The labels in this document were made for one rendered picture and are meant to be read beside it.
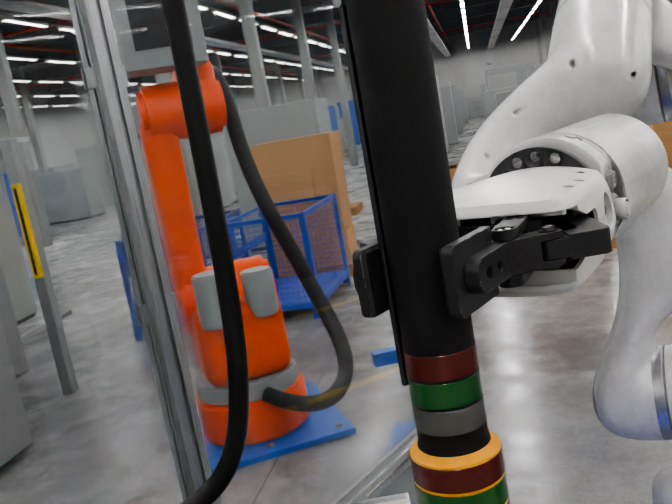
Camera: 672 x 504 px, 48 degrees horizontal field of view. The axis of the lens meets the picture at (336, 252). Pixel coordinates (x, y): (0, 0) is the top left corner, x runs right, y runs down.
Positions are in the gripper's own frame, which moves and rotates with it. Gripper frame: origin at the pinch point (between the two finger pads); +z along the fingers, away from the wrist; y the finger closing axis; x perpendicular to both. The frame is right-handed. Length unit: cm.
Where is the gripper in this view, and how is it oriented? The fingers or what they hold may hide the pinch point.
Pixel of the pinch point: (425, 273)
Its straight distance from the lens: 34.6
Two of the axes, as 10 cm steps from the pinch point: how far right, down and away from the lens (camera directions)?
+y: -8.1, 0.4, 5.9
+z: -5.6, 2.4, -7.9
